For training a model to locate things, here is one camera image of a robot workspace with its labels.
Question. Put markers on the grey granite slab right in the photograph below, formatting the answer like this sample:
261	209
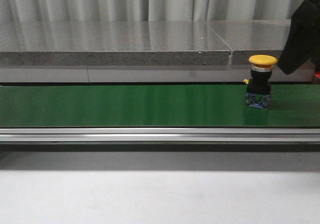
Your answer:
245	38

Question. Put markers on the grey curtain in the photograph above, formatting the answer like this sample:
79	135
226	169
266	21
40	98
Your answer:
145	10

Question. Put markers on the yellow mushroom push button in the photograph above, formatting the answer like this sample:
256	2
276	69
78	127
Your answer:
258	90

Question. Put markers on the red plastic tray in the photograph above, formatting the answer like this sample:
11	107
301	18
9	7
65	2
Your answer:
316	79

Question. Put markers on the grey granite slab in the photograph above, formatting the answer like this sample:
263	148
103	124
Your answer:
118	43
245	38

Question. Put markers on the grey granite slab left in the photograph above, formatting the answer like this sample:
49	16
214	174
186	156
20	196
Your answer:
118	43

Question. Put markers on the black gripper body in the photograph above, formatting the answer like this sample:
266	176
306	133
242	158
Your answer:
303	39

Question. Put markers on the green conveyor belt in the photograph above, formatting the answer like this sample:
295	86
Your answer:
204	105

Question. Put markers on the aluminium conveyor frame rail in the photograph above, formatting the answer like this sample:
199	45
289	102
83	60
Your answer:
212	135

